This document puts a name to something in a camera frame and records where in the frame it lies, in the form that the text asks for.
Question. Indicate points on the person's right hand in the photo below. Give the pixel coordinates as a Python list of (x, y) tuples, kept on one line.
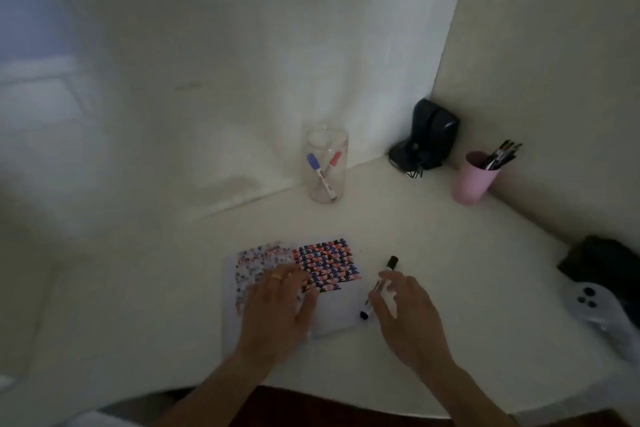
[(412, 329)]

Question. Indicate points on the person's left hand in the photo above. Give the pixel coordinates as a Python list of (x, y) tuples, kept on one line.
[(272, 321)]

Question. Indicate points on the person's left thumb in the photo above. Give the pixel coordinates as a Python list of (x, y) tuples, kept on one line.
[(311, 305)]

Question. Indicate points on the person's right thumb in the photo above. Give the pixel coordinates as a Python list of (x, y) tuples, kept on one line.
[(378, 309)]

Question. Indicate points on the white board with patterned drawing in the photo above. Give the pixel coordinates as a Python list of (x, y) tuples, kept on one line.
[(334, 314)]

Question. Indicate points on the black whiteboard marker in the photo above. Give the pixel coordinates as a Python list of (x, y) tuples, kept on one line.
[(389, 265)]

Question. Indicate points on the person's left forearm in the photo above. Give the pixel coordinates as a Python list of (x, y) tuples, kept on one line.
[(215, 394)]

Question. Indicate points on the person's right forearm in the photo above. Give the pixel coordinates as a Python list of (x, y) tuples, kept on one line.
[(467, 399)]

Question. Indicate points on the blue capped marker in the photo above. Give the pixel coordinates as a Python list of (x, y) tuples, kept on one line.
[(317, 169)]

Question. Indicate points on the red capped marker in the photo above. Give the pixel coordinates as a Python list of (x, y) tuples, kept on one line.
[(333, 161)]

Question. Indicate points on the pink plastic cup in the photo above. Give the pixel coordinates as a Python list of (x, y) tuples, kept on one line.
[(472, 184)]

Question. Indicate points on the clear glass jar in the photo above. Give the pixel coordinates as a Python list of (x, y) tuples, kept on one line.
[(325, 141)]

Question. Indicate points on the black desk device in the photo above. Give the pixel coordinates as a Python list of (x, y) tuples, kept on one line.
[(432, 134)]

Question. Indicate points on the bunch of dark pens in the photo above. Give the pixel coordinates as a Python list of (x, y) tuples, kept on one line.
[(502, 154)]

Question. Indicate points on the white game controller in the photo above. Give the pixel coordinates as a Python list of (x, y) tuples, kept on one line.
[(595, 309)]

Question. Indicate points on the black fabric bag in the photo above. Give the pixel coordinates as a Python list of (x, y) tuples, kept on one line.
[(602, 261)]

